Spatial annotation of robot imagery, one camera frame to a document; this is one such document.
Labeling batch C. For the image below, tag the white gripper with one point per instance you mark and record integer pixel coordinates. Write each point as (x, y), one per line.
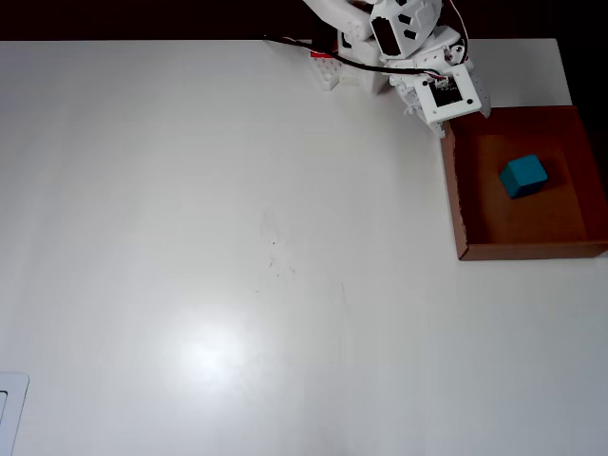
(483, 96)

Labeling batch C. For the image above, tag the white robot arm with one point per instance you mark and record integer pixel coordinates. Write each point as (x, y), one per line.
(342, 16)

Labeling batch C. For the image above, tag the brown cardboard box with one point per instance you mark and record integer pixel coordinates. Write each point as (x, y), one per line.
(522, 223)

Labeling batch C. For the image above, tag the white perforated base plate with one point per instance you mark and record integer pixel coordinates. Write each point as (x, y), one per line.
(327, 76)

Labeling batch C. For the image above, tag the black red table clamp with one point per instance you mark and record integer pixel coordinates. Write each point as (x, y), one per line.
(318, 55)

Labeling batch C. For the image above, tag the blue cube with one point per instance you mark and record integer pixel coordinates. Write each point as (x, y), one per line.
(525, 176)

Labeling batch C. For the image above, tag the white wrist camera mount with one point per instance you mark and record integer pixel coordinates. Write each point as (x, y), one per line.
(446, 97)

